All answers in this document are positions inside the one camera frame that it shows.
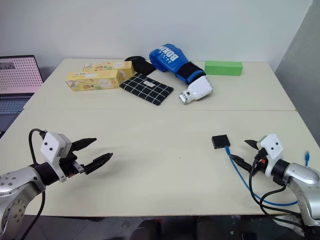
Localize large yellow printed carton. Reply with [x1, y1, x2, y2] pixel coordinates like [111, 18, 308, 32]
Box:
[65, 69, 127, 93]

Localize black fabric wrap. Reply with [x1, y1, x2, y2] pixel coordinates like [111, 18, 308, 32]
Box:
[124, 55, 156, 76]

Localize black white-grid pouch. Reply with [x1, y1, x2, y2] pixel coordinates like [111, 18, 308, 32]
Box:
[119, 72, 174, 107]

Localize green rectangular block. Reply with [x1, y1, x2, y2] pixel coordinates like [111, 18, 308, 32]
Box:
[204, 60, 244, 77]

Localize white plastic bottle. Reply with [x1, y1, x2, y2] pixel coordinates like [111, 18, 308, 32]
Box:
[178, 75, 215, 106]

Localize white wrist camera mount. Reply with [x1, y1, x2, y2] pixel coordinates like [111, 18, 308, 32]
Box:
[258, 133, 285, 176]
[39, 131, 72, 184]

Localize white crumpled cloth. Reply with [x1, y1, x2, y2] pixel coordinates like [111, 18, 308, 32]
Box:
[271, 213, 308, 237]

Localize dark rounded shape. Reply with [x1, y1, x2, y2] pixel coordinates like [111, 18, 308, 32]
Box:
[142, 216, 163, 240]

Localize small black square box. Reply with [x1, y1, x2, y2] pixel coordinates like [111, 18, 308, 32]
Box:
[211, 134, 232, 150]

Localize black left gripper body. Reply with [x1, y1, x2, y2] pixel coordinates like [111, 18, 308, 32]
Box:
[59, 149, 87, 179]

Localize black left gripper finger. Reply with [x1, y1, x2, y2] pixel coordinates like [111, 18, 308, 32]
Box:
[70, 137, 98, 153]
[83, 152, 114, 175]

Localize blue boxing glove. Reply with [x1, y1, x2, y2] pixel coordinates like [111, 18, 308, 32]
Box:
[148, 44, 207, 85]

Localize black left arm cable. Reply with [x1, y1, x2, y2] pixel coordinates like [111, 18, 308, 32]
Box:
[18, 128, 48, 240]

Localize blue cable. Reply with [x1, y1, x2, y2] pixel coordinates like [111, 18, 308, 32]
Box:
[224, 145, 311, 207]

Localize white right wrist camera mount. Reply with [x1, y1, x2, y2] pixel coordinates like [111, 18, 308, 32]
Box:
[258, 133, 285, 176]

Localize open laptop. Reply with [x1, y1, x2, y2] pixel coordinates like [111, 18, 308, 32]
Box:
[0, 54, 45, 133]

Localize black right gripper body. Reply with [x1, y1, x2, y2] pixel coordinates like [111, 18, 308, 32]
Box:
[252, 147, 268, 174]

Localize small yellow printed carton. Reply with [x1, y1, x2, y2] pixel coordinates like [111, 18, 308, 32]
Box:
[82, 60, 135, 80]

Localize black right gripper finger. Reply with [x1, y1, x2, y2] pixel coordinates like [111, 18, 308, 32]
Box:
[230, 153, 254, 173]
[244, 139, 261, 152]

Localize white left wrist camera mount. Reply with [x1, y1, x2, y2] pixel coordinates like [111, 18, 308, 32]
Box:
[39, 131, 72, 184]

